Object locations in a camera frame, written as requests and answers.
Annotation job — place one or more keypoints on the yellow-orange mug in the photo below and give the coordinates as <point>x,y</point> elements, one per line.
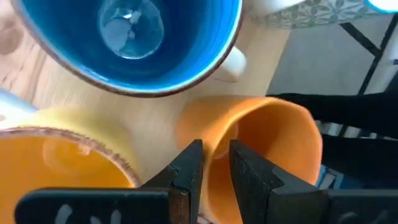
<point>62,161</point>

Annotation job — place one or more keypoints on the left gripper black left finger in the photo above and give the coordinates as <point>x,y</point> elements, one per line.
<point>186,177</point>

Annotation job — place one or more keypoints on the blue and white mug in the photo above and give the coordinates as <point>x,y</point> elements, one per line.
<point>186,46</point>

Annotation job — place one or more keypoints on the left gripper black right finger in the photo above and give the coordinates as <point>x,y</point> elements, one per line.
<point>248,180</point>

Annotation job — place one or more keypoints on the orange faceted mug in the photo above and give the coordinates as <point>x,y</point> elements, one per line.
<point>280,140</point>

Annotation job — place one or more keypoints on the teal floral patterned mug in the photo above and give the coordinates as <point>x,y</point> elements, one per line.
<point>311,15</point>

